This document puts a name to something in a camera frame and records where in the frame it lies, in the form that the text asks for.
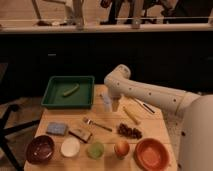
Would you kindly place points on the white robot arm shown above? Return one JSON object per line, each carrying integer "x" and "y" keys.
{"x": 196, "y": 142}

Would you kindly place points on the orange bowl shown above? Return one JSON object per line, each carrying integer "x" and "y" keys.
{"x": 151, "y": 155}

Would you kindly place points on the purple bowl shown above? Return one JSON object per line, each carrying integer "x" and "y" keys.
{"x": 40, "y": 150}

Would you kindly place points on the green pickle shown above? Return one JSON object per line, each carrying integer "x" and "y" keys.
{"x": 71, "y": 91}

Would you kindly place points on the silver fork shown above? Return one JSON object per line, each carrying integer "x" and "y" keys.
{"x": 90, "y": 122}

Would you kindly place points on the green plastic tray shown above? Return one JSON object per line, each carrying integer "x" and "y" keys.
{"x": 81, "y": 99}

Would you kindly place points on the dark purple grapes bunch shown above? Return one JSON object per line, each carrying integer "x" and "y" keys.
{"x": 128, "y": 132}

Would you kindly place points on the wooden cutting board table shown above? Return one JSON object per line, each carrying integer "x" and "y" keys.
{"x": 151, "y": 126}

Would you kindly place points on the brown wooden brush block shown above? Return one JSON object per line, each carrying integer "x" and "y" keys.
{"x": 81, "y": 134}

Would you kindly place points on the blue sponge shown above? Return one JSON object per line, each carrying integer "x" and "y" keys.
{"x": 54, "y": 128}

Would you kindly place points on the green cup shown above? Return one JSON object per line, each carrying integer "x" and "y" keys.
{"x": 95, "y": 150}

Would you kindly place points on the black office chair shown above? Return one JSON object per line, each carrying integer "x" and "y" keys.
{"x": 7, "y": 131}

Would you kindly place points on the metal spoon black handle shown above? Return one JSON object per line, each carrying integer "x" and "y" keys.
{"x": 145, "y": 106}

